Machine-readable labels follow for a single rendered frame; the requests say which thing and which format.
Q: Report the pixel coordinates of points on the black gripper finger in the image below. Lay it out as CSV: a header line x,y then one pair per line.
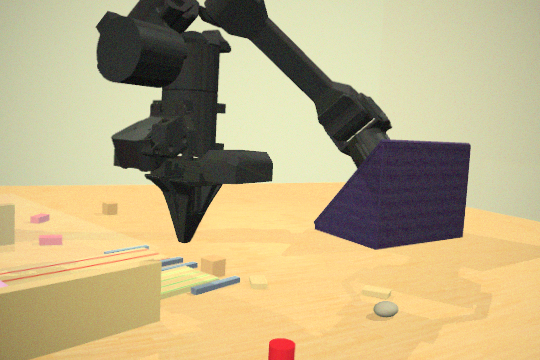
x,y
171,197
194,199

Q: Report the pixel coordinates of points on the red cylinder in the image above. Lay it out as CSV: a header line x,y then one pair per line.
x,y
281,349

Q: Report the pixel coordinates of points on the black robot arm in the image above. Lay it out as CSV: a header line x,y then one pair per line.
x,y
150,48

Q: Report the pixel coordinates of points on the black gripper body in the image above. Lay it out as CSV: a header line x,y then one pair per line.
x,y
213,163

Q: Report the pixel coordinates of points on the grey oval stone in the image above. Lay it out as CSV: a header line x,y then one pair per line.
x,y
386,309

